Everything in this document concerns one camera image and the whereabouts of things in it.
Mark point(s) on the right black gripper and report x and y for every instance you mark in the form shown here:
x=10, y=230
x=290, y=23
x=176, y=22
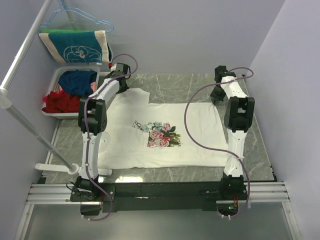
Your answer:
x=214, y=98

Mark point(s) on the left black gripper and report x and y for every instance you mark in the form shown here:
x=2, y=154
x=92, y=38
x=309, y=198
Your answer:
x=123, y=89

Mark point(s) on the white floral t shirt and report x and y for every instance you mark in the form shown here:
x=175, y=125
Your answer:
x=140, y=134

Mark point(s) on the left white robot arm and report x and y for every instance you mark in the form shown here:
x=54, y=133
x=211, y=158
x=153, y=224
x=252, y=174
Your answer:
x=92, y=118

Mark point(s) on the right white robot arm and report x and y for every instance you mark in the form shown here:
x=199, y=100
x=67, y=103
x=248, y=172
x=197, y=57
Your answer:
x=238, y=118

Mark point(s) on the navy blue t shirt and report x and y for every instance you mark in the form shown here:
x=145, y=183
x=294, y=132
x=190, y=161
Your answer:
x=78, y=82

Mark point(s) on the teal cartoon towel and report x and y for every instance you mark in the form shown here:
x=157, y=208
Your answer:
x=78, y=46

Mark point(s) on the white plastic laundry basket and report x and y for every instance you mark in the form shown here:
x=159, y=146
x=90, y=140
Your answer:
x=54, y=86

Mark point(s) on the red t shirt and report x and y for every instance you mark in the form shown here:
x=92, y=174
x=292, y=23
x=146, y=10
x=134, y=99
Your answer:
x=61, y=102

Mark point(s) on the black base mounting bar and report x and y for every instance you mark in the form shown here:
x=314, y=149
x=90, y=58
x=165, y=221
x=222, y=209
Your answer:
x=147, y=196

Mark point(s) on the white clothes rack frame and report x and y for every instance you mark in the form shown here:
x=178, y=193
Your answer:
x=19, y=150

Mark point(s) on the aluminium rail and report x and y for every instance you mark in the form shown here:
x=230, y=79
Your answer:
x=58, y=194

